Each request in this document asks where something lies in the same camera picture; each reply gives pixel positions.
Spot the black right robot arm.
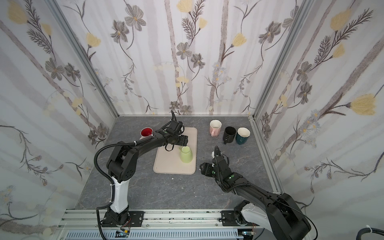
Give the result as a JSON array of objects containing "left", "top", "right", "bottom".
[{"left": 200, "top": 146, "right": 313, "bottom": 240}]

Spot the black corrugated cable hose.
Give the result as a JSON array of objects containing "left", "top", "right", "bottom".
[{"left": 356, "top": 227, "right": 384, "bottom": 240}]

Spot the beige plastic tray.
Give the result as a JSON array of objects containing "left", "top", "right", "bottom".
[{"left": 153, "top": 127, "right": 198, "bottom": 175}]

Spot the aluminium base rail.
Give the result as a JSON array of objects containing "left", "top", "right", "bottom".
[{"left": 55, "top": 208, "right": 310, "bottom": 240}]

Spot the cream white mug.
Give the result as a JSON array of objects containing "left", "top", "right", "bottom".
[{"left": 140, "top": 128, "right": 154, "bottom": 140}]

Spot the black mug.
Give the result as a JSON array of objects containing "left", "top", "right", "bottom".
[{"left": 223, "top": 127, "right": 237, "bottom": 145}]

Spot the dark teal mug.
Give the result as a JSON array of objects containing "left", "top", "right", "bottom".
[{"left": 236, "top": 127, "right": 251, "bottom": 145}]

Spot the light green mug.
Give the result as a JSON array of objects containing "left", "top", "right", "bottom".
[{"left": 180, "top": 146, "right": 193, "bottom": 164}]

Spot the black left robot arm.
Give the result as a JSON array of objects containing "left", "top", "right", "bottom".
[{"left": 94, "top": 111, "right": 188, "bottom": 229}]

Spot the white perforated cable duct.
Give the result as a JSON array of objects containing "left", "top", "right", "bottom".
[{"left": 64, "top": 228, "right": 244, "bottom": 240}]

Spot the pink mug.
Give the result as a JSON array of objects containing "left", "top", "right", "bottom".
[{"left": 210, "top": 120, "right": 222, "bottom": 137}]

